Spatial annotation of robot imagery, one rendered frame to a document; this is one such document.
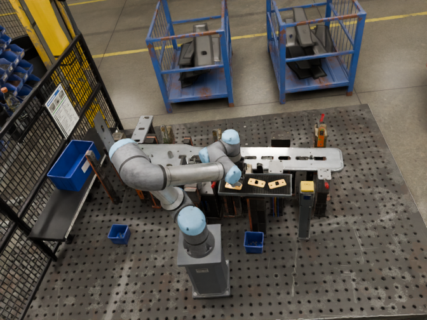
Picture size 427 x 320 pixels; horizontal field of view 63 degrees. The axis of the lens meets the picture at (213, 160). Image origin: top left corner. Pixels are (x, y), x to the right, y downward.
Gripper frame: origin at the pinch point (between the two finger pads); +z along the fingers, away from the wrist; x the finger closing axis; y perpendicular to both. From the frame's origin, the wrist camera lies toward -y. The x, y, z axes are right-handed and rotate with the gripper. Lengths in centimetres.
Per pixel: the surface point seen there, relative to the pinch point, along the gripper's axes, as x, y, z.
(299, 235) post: 5, 34, 45
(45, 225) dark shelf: -42, -100, 15
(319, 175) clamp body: 24.9, 40.5, 11.7
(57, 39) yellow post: 54, -130, -44
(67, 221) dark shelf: -36, -88, 15
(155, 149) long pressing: 29, -65, 18
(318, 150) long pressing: 49, 36, 18
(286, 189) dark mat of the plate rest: 3.8, 26.4, 1.8
